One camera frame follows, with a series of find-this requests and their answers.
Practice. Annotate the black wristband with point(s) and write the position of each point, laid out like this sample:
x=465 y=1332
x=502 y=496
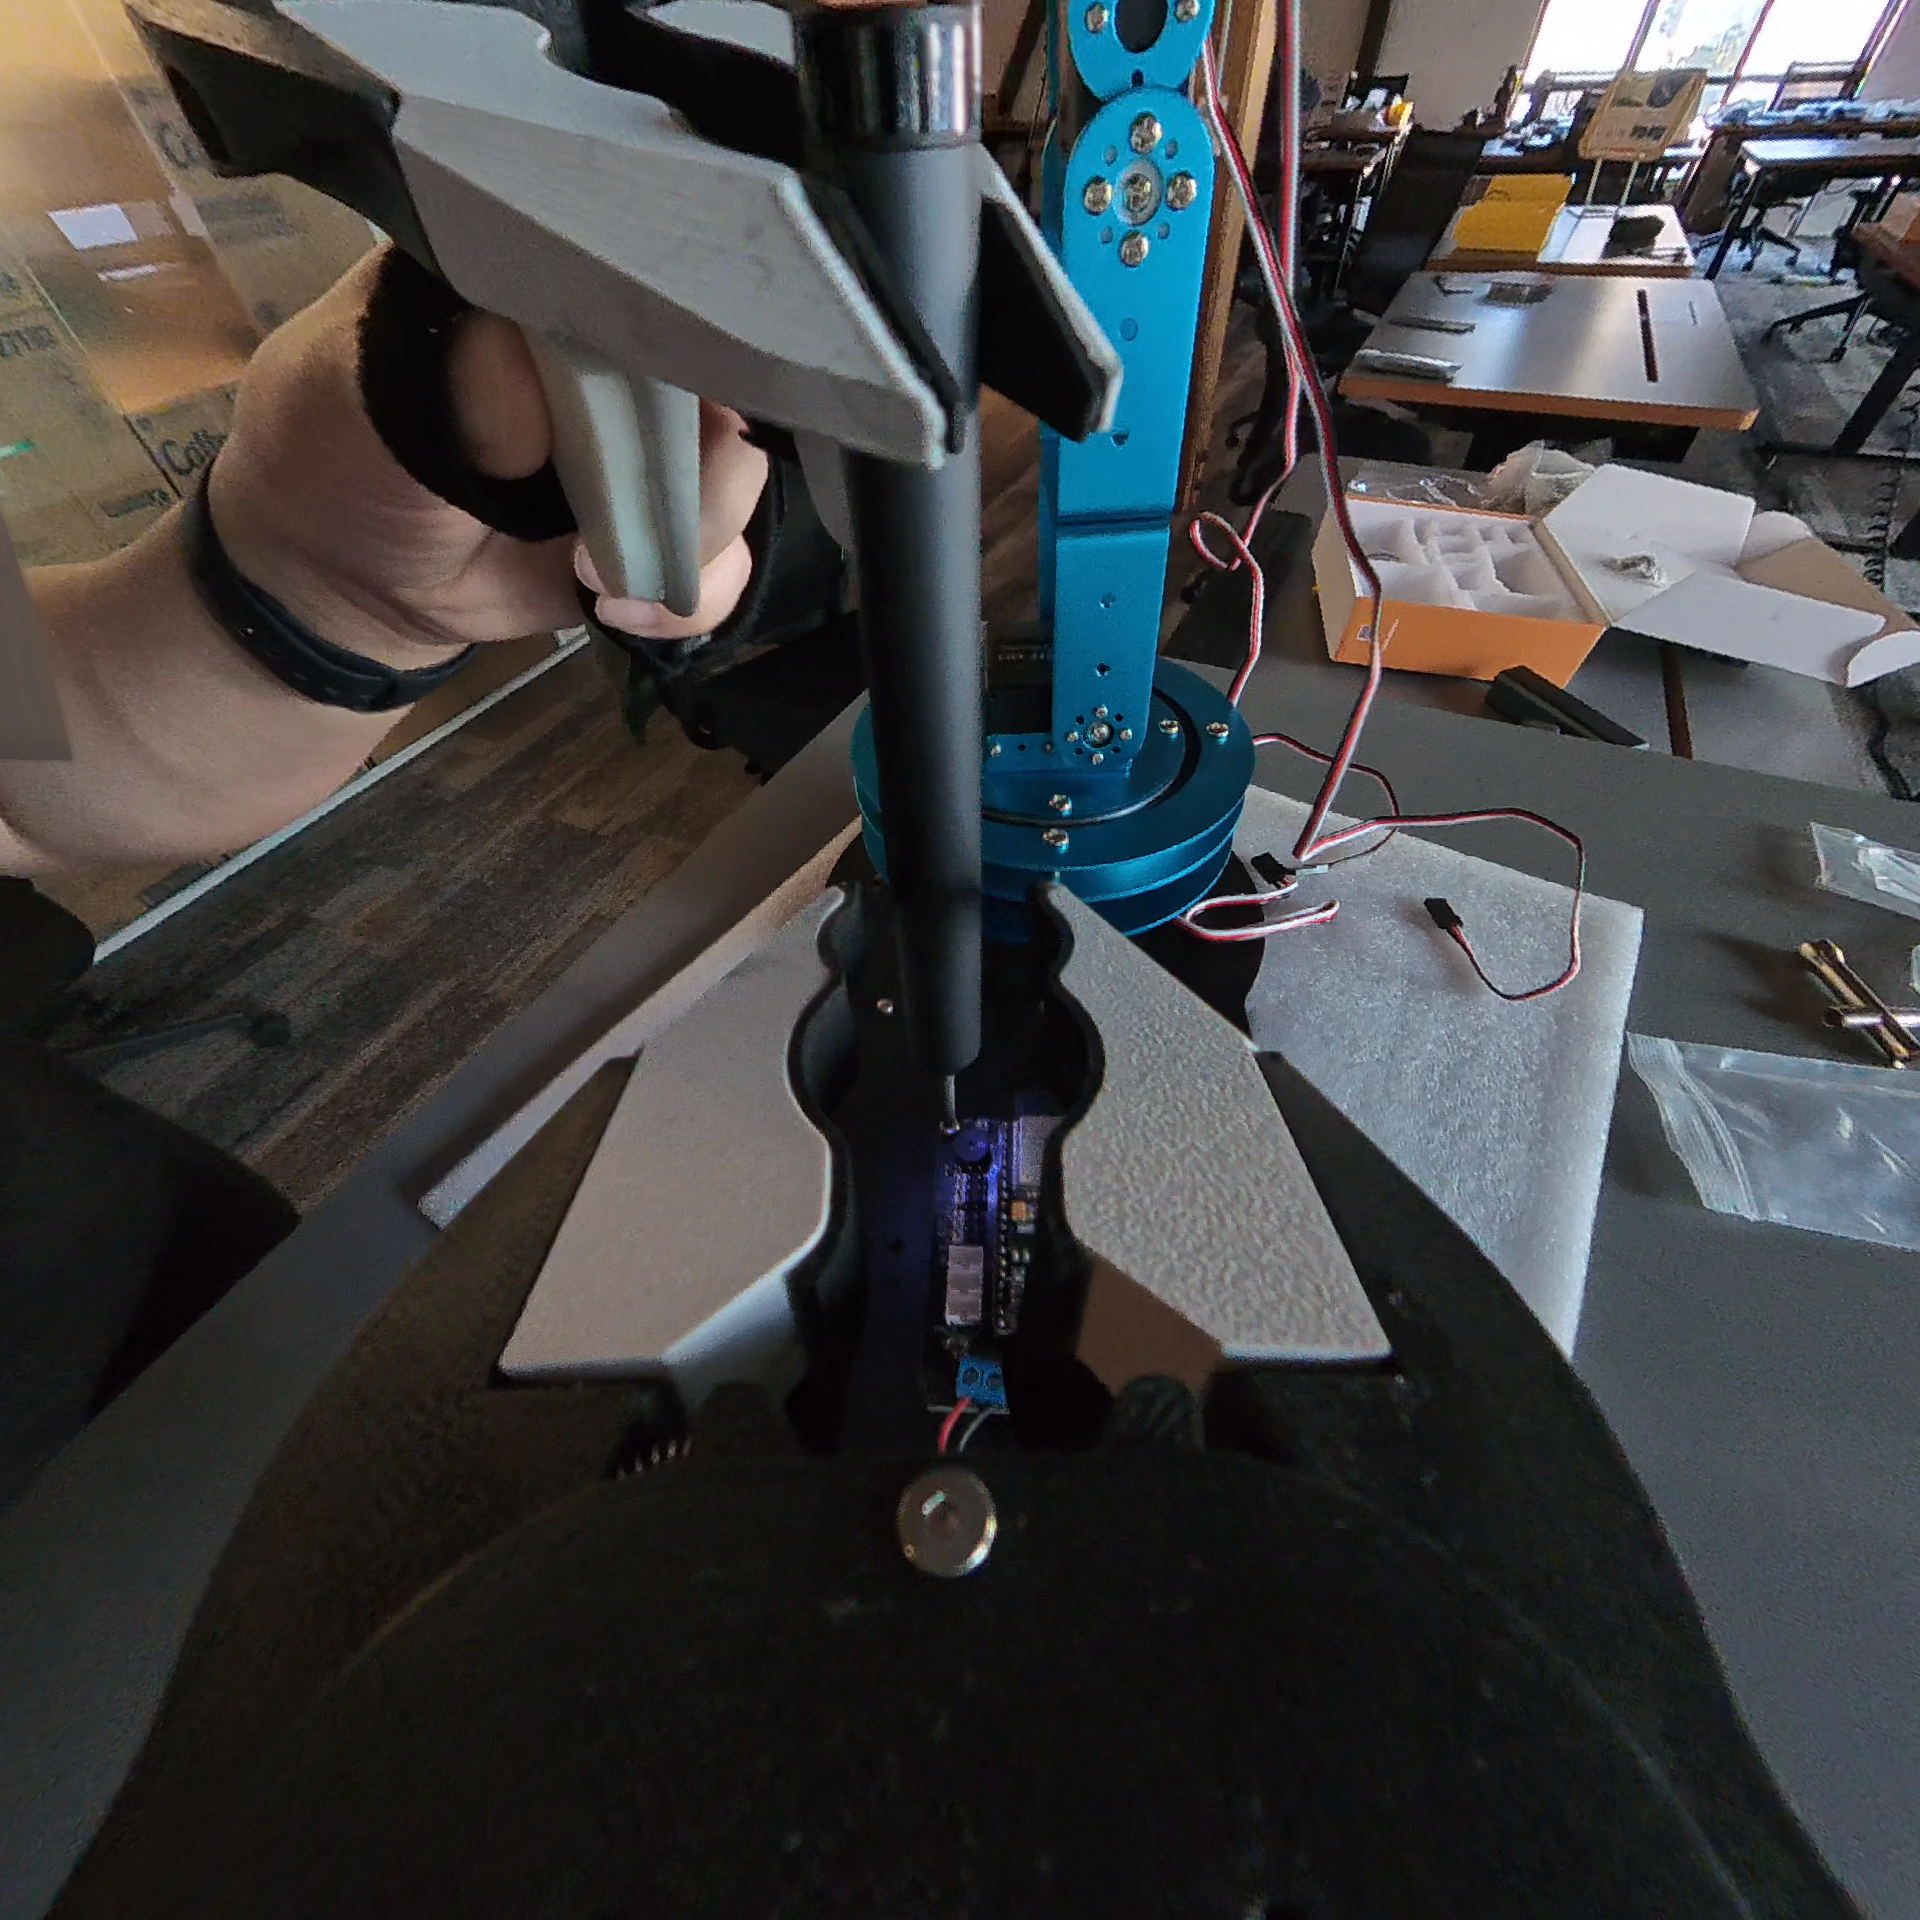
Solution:
x=299 y=661

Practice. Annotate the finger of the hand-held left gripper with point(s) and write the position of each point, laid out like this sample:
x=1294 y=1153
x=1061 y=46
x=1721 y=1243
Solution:
x=997 y=300
x=629 y=241

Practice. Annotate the crumpled plastic wrap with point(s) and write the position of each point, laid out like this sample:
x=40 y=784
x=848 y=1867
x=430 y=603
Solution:
x=1471 y=480

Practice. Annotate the flat clear plastic bag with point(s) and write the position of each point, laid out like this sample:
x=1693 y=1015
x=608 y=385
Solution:
x=1785 y=1142

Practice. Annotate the black screwdriver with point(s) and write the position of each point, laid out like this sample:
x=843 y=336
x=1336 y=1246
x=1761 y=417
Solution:
x=915 y=675

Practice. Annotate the black circuit board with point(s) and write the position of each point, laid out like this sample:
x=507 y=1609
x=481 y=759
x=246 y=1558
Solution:
x=974 y=1291

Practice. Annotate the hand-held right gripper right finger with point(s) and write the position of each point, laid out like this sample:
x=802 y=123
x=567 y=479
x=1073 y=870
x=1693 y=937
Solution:
x=1215 y=1200

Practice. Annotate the person's left forearm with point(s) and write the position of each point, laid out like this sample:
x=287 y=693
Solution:
x=165 y=750

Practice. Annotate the metal cross wrench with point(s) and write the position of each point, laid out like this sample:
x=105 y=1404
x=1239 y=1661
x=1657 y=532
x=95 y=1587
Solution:
x=1853 y=991

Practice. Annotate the stack of cardboard boxes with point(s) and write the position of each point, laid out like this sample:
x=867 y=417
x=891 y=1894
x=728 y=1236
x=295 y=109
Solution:
x=90 y=406

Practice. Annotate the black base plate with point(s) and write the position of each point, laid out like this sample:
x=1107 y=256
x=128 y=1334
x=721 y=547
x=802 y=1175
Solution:
x=874 y=1200

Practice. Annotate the torn clear plastic bag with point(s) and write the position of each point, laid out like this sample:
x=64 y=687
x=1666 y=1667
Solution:
x=1874 y=870

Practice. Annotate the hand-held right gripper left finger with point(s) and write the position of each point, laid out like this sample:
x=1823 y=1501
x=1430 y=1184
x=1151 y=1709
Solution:
x=675 y=1200

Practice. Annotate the person's left hand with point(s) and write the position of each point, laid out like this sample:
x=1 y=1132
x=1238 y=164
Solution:
x=329 y=494

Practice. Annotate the yellow bin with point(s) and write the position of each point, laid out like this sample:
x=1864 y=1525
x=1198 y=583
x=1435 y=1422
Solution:
x=1506 y=217

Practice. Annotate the grey desk with wood edge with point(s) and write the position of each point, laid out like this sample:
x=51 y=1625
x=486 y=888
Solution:
x=1529 y=345

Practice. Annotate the orange and white cardboard box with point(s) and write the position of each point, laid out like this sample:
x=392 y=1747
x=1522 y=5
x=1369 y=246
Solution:
x=1483 y=639

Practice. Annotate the black flat object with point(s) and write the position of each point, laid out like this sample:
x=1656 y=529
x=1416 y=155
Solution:
x=1560 y=704

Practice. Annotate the white foam sheet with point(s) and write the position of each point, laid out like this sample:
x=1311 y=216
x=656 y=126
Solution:
x=1440 y=1079

